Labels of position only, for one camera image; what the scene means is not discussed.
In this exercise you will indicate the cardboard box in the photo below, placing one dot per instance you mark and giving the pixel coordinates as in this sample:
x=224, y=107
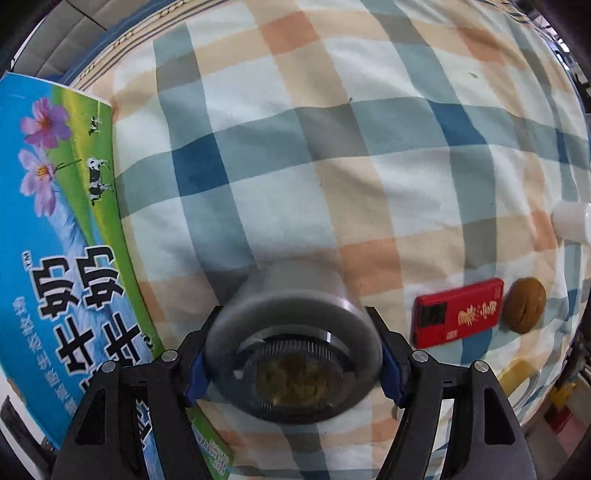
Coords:
x=69, y=298

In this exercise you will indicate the red rectangular lighter box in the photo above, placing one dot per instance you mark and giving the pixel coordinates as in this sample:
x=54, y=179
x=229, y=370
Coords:
x=452, y=315

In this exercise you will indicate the plaid tablecloth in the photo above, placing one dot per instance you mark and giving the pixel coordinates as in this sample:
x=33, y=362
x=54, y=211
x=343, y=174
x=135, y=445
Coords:
x=418, y=146

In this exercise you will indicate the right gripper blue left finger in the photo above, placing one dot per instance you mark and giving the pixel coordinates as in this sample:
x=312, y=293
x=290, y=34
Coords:
x=103, y=438

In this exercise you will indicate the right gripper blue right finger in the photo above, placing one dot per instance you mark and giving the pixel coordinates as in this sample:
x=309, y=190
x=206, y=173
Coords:
x=486, y=440

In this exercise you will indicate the small white bottle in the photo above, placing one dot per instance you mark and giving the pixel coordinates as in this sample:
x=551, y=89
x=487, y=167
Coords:
x=571, y=221

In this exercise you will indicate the brown walnut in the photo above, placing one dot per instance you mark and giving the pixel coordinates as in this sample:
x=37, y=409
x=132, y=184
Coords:
x=524, y=305

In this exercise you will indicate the silver round tin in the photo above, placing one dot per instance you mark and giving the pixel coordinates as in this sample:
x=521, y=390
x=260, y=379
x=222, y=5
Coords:
x=293, y=345

